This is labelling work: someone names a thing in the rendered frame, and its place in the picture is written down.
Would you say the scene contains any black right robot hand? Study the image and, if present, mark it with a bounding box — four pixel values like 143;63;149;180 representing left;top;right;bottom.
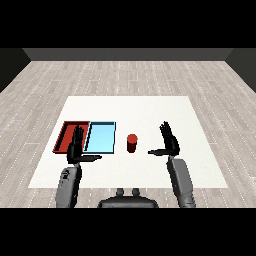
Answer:
147;121;181;157

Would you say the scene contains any light blue shallow open box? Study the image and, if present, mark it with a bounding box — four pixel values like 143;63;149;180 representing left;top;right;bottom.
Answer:
82;121;117;155

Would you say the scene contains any red shallow open box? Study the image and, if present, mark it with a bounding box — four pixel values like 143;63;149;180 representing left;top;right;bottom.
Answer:
52;120;91;155

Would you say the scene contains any dark grey robot body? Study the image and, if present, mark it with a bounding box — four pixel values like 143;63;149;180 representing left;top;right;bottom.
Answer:
97;188;160;209

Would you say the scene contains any small red can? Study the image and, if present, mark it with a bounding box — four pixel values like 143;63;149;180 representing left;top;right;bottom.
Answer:
126;133;139;154

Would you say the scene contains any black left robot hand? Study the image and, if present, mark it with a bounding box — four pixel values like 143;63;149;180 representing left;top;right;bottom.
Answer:
66;125;103;165

